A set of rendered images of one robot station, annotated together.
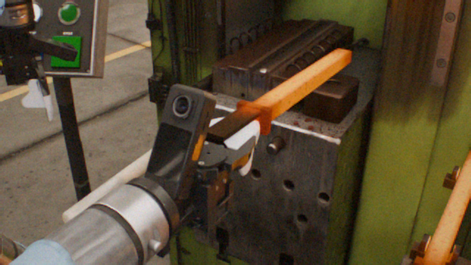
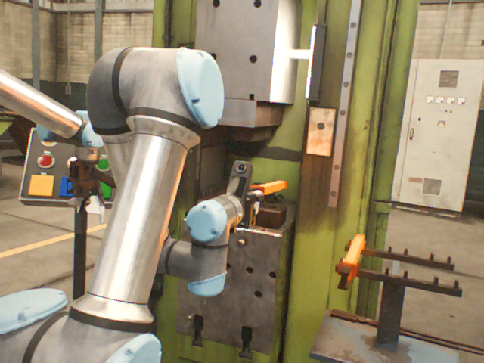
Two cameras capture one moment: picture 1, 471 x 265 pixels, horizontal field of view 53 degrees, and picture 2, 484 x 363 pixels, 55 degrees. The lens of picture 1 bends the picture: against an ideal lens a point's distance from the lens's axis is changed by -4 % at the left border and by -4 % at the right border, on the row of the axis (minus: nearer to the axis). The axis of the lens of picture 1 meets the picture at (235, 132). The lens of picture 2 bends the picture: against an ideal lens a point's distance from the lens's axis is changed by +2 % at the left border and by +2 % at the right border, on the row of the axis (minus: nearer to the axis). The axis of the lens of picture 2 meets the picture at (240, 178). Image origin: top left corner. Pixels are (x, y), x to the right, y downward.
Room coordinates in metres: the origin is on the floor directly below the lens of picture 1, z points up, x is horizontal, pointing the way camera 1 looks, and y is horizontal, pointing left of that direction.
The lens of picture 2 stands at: (-0.59, 0.31, 1.36)
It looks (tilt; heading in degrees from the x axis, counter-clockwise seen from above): 10 degrees down; 346
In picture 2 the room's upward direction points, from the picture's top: 4 degrees clockwise
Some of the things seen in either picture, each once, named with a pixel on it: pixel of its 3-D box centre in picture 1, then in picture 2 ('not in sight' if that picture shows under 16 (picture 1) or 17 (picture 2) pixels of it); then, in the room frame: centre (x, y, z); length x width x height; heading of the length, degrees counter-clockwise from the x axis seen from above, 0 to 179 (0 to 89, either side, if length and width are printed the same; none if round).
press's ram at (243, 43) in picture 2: not in sight; (262, 48); (1.18, -0.18, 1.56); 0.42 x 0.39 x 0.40; 149
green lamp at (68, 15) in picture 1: (69, 12); (103, 164); (1.15, 0.40, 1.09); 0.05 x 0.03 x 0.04; 59
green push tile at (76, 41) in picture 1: (66, 51); (100, 188); (1.11, 0.41, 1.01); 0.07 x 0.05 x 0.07; 84
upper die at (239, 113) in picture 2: not in sight; (246, 112); (1.20, -0.14, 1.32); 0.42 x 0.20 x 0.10; 149
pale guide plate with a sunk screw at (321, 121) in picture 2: not in sight; (320, 131); (0.97, -0.37, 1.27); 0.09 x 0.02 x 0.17; 59
